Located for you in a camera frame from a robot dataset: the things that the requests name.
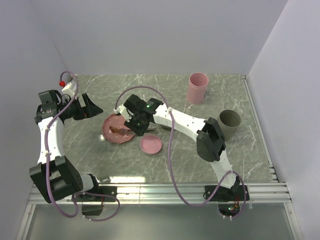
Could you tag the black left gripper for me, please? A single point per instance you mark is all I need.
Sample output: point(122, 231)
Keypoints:
point(90, 110)

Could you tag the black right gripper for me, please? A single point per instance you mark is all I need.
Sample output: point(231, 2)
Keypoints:
point(140, 132)

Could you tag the metal tongs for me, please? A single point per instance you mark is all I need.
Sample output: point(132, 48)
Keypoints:
point(124, 132)

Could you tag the brown fried meat piece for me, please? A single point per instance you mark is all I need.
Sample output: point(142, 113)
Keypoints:
point(114, 129)

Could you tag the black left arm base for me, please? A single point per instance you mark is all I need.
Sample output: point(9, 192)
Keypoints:
point(92, 204)

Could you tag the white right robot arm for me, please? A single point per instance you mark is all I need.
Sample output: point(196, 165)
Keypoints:
point(209, 138)

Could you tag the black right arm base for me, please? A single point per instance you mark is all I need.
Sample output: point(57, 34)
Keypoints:
point(229, 200)

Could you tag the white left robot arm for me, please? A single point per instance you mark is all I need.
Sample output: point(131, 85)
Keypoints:
point(53, 168)

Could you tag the pink polka dot plate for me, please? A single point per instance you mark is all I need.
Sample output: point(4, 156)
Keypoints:
point(118, 122)

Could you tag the grey round lid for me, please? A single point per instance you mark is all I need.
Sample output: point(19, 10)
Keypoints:
point(166, 127)

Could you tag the pink round lid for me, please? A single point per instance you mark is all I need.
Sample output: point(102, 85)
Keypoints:
point(151, 144)

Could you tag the pink cylindrical container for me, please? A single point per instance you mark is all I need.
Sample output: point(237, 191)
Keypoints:
point(197, 87)

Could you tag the grey cylindrical container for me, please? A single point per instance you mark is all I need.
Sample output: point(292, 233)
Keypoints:
point(229, 121)

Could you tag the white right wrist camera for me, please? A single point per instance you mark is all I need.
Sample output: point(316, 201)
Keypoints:
point(123, 111)

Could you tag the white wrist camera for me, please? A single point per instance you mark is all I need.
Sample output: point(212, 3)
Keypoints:
point(68, 88)
point(123, 111)

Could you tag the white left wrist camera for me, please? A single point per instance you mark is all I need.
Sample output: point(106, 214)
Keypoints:
point(68, 88)

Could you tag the aluminium front rail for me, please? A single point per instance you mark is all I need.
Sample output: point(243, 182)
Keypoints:
point(155, 212)

